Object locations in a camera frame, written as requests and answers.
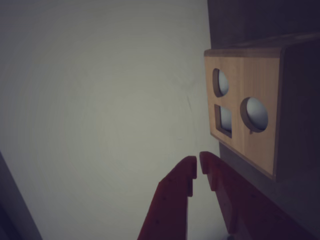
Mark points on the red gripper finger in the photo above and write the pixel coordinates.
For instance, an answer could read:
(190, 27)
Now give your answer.
(170, 205)
(240, 205)

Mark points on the wooden shape sorter box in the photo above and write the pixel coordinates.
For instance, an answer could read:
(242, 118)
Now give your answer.
(250, 82)

